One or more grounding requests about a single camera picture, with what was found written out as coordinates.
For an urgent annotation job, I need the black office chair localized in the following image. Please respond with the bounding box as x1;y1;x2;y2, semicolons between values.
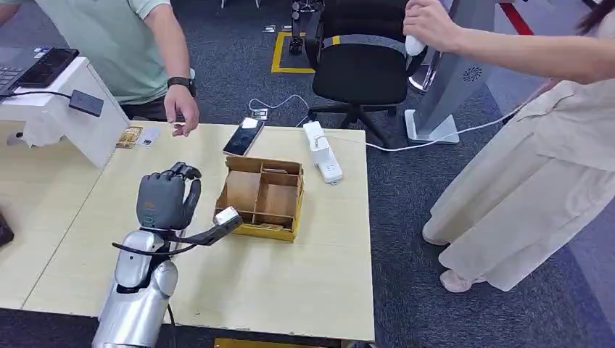
305;0;429;147

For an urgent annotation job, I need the grey pedestal stand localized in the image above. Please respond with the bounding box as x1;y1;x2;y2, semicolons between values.
404;0;500;145

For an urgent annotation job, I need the black adapter box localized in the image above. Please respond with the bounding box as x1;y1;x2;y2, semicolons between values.
68;89;105;118

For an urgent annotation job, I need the black object at desk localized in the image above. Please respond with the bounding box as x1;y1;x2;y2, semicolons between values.
0;212;15;247

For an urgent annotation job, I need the black smartphone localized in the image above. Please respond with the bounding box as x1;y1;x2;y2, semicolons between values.
222;117;265;158

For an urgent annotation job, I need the pale shoe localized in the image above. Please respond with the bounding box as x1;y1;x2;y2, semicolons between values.
439;270;487;294

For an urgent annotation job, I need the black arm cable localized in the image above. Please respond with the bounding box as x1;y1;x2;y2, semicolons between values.
112;230;198;257

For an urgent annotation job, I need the black camera bracket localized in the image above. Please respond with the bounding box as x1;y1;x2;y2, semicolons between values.
168;223;236;247

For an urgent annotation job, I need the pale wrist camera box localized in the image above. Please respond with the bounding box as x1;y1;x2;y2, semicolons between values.
213;206;244;231

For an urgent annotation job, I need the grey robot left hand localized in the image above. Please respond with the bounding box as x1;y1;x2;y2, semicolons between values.
136;162;203;232

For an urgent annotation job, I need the grey laptop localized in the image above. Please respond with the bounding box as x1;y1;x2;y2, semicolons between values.
0;46;49;99

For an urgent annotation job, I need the wooden compartment box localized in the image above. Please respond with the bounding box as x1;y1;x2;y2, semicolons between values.
214;155;305;244

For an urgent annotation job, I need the yellow-brown card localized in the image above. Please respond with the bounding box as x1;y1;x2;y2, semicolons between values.
115;126;144;150

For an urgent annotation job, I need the black wristwatch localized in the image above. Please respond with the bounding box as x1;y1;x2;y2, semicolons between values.
166;75;197;97

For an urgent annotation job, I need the white handheld controller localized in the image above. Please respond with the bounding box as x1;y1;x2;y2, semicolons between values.
404;34;428;57

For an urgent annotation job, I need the person in beige clothes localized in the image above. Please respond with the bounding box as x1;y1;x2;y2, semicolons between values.
422;0;615;293

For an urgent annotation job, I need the white power strip cable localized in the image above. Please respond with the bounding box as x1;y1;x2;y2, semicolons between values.
314;103;527;153

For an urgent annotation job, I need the person's hand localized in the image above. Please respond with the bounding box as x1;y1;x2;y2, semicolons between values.
403;0;465;54
163;85;201;138

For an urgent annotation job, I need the white charging cable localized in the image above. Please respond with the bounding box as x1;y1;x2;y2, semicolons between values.
248;94;311;128

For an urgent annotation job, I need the white power strip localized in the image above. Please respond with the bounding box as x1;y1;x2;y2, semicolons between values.
302;120;345;186

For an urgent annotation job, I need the black adapter cable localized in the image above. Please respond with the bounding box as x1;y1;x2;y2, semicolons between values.
0;90;72;102

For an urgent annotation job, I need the black tripod device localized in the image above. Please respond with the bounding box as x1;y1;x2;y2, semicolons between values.
289;0;323;55

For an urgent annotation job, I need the white desk riser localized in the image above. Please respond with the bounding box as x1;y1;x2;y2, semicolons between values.
0;57;131;169

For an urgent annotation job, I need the person in green shirt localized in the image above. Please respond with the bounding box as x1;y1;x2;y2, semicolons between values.
0;0;197;121

